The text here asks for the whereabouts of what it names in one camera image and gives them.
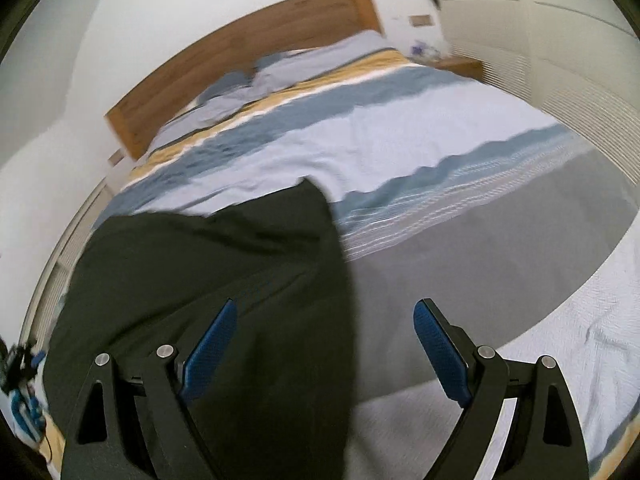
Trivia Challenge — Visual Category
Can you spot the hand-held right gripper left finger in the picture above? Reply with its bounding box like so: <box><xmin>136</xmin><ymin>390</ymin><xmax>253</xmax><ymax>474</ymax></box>
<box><xmin>60</xmin><ymin>299</ymin><xmax>239</xmax><ymax>480</ymax></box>

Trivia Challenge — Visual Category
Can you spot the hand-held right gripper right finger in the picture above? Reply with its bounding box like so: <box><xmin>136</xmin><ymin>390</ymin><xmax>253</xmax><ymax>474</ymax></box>
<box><xmin>412</xmin><ymin>298</ymin><xmax>592</xmax><ymax>480</ymax></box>

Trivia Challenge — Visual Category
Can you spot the dark green puffer jacket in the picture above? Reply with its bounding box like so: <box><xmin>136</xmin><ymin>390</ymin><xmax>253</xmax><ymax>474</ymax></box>
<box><xmin>42</xmin><ymin>176</ymin><xmax>359</xmax><ymax>480</ymax></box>

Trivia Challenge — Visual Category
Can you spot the person's left hand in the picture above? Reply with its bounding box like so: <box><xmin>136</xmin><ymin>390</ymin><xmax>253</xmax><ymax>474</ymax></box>
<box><xmin>10</xmin><ymin>386</ymin><xmax>49</xmax><ymax>437</ymax></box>

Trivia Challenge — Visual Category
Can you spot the white slatted radiator cover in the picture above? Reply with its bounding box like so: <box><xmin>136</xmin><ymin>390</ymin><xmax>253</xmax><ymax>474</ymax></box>
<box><xmin>19</xmin><ymin>179</ymin><xmax>117</xmax><ymax>352</ymax></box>

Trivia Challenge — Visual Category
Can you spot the striped bed duvet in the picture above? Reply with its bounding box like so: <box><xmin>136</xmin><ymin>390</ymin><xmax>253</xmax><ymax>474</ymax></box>
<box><xmin>10</xmin><ymin>46</ymin><xmax>640</xmax><ymax>480</ymax></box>

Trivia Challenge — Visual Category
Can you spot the blue-grey pillow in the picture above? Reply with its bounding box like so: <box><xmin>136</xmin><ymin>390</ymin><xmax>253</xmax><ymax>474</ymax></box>
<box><xmin>197</xmin><ymin>70</ymin><xmax>257</xmax><ymax>109</ymax></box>

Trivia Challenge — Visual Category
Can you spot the wooden nightstand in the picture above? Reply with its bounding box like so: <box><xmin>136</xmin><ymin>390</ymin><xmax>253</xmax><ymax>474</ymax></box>
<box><xmin>434</xmin><ymin>57</ymin><xmax>484</xmax><ymax>80</ymax></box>

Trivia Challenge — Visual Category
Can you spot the purple nightstand clutter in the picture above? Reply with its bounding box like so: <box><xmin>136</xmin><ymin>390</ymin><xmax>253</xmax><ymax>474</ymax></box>
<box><xmin>409</xmin><ymin>41</ymin><xmax>444</xmax><ymax>59</ymax></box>

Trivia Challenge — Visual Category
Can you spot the wooden headboard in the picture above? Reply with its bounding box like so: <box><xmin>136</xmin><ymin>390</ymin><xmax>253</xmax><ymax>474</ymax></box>
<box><xmin>103</xmin><ymin>0</ymin><xmax>386</xmax><ymax>162</ymax></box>

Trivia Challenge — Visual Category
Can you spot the light pillow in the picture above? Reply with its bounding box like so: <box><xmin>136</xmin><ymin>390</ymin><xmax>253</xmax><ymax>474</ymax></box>
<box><xmin>250</xmin><ymin>29</ymin><xmax>397</xmax><ymax>94</ymax></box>

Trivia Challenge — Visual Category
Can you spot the white slatted cabinet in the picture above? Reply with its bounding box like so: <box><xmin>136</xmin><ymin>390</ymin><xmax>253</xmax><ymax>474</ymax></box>
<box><xmin>440</xmin><ymin>0</ymin><xmax>640</xmax><ymax>188</ymax></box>

